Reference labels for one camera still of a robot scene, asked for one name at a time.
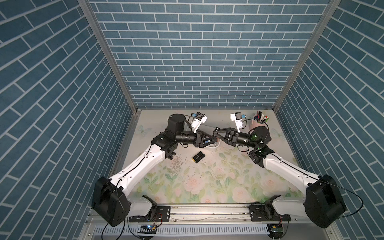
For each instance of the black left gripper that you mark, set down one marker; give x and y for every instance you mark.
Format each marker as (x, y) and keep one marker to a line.
(199, 139)

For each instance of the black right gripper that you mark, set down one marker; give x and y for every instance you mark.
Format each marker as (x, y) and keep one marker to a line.
(231, 139)

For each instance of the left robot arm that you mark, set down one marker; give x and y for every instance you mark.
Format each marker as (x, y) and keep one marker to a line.
(111, 195)

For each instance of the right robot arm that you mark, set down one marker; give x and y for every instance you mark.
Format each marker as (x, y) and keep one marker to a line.
(322, 201)

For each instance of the white storage box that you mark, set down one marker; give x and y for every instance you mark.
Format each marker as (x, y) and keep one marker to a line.
(211, 145)

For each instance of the black silver-band lipstick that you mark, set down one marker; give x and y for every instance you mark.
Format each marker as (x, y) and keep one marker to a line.
(200, 157)

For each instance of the pink metal pen bucket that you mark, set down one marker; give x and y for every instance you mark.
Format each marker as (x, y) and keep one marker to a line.
(257, 123)

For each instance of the left green circuit board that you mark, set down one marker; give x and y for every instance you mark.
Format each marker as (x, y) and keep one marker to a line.
(147, 229)

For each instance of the green circuit board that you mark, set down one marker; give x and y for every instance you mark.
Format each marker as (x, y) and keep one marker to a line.
(147, 229)
(276, 232)

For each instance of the right green circuit board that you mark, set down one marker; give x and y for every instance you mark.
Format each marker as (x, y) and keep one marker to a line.
(276, 232)

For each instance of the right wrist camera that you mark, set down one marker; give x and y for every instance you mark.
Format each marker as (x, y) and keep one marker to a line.
(239, 119)

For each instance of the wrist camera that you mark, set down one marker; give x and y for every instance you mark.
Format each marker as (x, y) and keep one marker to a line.
(239, 119)
(198, 119)

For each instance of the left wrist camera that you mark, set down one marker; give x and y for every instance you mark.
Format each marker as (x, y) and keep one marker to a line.
(198, 119)

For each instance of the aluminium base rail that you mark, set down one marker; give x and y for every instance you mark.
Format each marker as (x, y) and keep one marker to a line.
(208, 222)

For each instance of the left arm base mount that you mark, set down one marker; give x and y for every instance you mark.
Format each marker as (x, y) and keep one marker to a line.
(157, 215)

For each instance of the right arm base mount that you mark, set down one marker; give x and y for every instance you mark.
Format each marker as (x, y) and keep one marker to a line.
(262, 213)

